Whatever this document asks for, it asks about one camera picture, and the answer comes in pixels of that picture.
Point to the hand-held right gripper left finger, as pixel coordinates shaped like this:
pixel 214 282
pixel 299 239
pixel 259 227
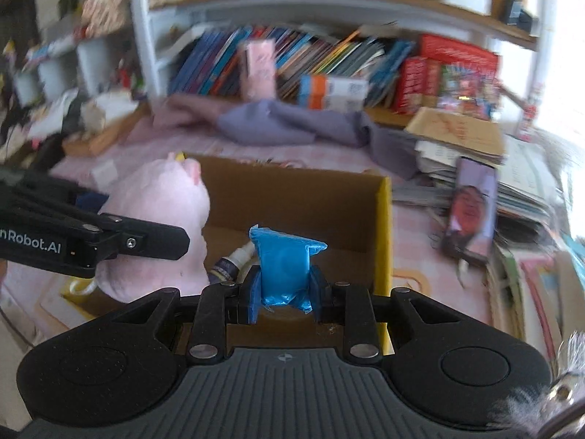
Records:
pixel 255 299

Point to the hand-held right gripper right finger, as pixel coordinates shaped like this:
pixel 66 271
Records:
pixel 317 302

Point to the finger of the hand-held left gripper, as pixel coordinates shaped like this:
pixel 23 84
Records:
pixel 45 196
pixel 151 241

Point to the white spray bottle dark label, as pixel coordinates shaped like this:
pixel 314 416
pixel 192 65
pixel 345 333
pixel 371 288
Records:
pixel 224 270

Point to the blue plastic packet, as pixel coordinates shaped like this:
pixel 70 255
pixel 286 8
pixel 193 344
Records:
pixel 283 260

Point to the pink plush pig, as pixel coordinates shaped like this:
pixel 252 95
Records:
pixel 160 192

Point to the yellow cardboard box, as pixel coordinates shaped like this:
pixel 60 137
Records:
pixel 292 201

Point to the pile of clothes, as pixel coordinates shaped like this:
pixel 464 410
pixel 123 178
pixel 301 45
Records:
pixel 50 114

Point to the wooden box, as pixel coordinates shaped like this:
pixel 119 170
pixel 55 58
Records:
pixel 105 139

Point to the cream tissue pack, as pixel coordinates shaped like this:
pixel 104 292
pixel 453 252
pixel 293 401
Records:
pixel 100 109

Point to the pink and purple cloth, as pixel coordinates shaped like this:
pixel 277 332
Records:
pixel 283 123

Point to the black smartphone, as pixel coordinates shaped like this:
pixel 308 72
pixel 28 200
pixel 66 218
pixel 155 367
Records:
pixel 473 210

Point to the white bookshelf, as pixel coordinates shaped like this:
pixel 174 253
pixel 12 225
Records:
pixel 141 32

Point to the row of colourful books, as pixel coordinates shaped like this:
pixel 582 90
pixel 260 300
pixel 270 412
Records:
pixel 215 59

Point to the orange blue white box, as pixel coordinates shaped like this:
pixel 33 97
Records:
pixel 333 84
pixel 333 101

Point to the tan notebook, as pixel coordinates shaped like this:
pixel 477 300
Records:
pixel 457 132

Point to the stack of books and papers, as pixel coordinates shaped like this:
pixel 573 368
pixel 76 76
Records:
pixel 525 192

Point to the grey fuzzy fabric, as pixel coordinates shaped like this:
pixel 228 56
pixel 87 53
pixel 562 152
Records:
pixel 539 402

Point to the red boxed book set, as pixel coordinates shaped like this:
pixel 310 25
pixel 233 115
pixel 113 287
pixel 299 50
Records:
pixel 420 77

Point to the black box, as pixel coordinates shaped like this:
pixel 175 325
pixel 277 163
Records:
pixel 518 13

